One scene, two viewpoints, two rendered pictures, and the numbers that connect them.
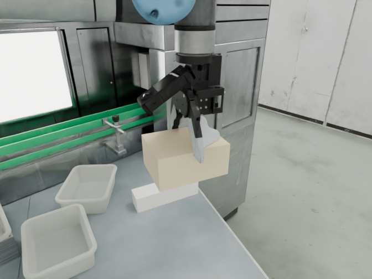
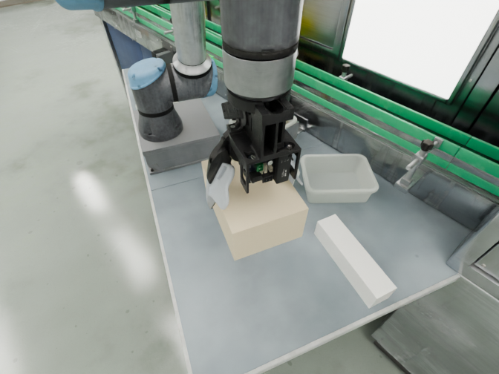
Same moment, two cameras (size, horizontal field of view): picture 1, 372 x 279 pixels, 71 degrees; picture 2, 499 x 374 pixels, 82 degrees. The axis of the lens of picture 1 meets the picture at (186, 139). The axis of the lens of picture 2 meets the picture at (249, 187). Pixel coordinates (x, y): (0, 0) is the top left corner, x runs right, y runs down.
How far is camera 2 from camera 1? 61 cm
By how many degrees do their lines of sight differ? 72
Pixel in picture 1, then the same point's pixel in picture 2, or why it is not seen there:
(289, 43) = not seen: outside the picture
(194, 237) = (280, 297)
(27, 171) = (333, 123)
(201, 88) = (245, 138)
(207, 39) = (227, 67)
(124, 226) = not seen: hidden behind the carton
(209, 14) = (227, 25)
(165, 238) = (276, 265)
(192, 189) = (366, 295)
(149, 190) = (338, 232)
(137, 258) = not seen: hidden behind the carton
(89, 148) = (393, 154)
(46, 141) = (364, 112)
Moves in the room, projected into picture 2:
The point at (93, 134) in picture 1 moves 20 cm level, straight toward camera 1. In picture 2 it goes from (412, 145) to (356, 160)
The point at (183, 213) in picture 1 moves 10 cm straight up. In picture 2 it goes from (319, 285) to (327, 266)
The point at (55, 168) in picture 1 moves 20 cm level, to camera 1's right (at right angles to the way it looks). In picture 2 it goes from (352, 140) to (366, 180)
